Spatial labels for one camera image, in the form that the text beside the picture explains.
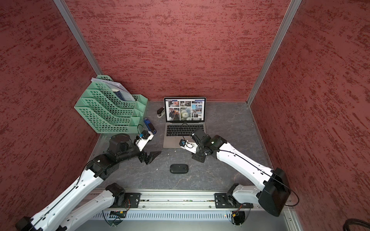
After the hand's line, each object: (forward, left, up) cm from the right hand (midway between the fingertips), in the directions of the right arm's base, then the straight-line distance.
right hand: (196, 154), depth 78 cm
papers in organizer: (+44, +52, +11) cm, 69 cm away
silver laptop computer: (+33, +9, -6) cm, 34 cm away
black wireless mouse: (-4, +10, -10) cm, 15 cm away
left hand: (+1, +22, +8) cm, 24 cm away
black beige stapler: (+39, +26, -8) cm, 47 cm away
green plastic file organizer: (+30, +61, +6) cm, 69 cm away
